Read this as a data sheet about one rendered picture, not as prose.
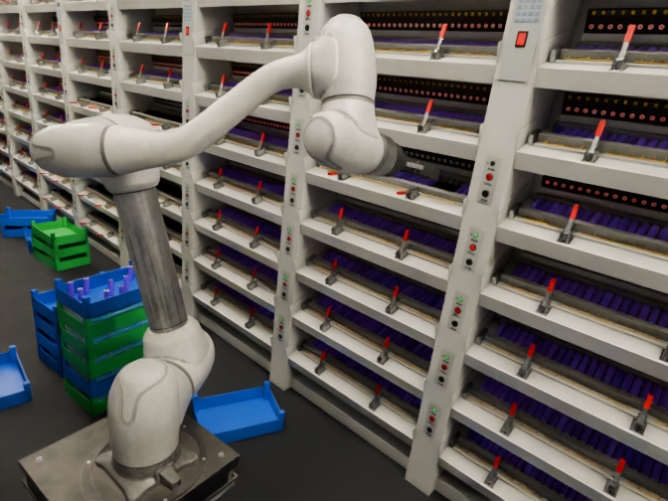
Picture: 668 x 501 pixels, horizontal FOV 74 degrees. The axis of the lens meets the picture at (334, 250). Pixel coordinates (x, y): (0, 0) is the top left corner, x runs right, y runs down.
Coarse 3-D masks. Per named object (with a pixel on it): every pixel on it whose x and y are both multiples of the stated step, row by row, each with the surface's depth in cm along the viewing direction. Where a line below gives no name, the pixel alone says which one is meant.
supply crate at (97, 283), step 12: (96, 276) 168; (108, 276) 172; (120, 276) 176; (60, 288) 154; (96, 288) 168; (132, 288) 171; (60, 300) 156; (72, 300) 151; (84, 300) 146; (96, 300) 160; (108, 300) 153; (120, 300) 157; (132, 300) 161; (84, 312) 147; (96, 312) 150
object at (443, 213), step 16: (304, 160) 154; (416, 160) 146; (320, 176) 152; (336, 176) 150; (352, 192) 145; (368, 192) 140; (384, 192) 137; (400, 208) 134; (416, 208) 130; (432, 208) 126; (448, 208) 125; (464, 208) 119; (448, 224) 125
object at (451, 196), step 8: (352, 176) 147; (368, 176) 144; (384, 176) 141; (392, 184) 139; (400, 184) 137; (408, 184) 135; (416, 184) 134; (424, 192) 132; (432, 192) 130; (440, 192) 128; (448, 192) 127; (440, 200) 127; (456, 200) 126
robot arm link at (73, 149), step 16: (48, 128) 89; (64, 128) 88; (80, 128) 87; (96, 128) 87; (32, 144) 90; (48, 144) 87; (64, 144) 86; (80, 144) 86; (96, 144) 86; (48, 160) 88; (64, 160) 87; (80, 160) 87; (96, 160) 87; (64, 176) 92; (80, 176) 91; (96, 176) 91
